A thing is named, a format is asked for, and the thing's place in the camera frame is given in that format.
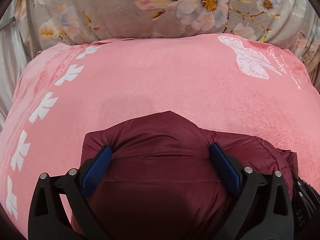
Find maroon puffer jacket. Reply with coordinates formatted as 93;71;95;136
81;111;298;239

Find pink plush blanket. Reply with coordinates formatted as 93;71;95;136
1;34;319;235

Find white satin curtain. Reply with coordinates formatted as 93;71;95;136
1;0;34;127

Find grey floral bedding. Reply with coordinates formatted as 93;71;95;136
13;0;319;73

